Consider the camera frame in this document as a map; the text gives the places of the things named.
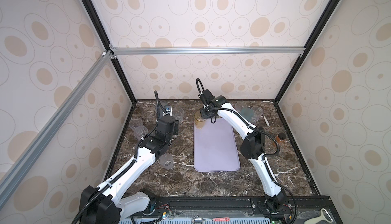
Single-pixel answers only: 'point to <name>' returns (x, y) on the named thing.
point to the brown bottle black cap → (280, 137)
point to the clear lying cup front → (166, 161)
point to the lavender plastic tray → (215, 147)
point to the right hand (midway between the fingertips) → (205, 113)
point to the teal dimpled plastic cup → (247, 113)
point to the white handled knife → (266, 120)
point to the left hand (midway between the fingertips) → (174, 117)
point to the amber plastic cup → (199, 122)
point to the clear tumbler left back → (135, 122)
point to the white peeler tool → (325, 217)
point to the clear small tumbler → (178, 113)
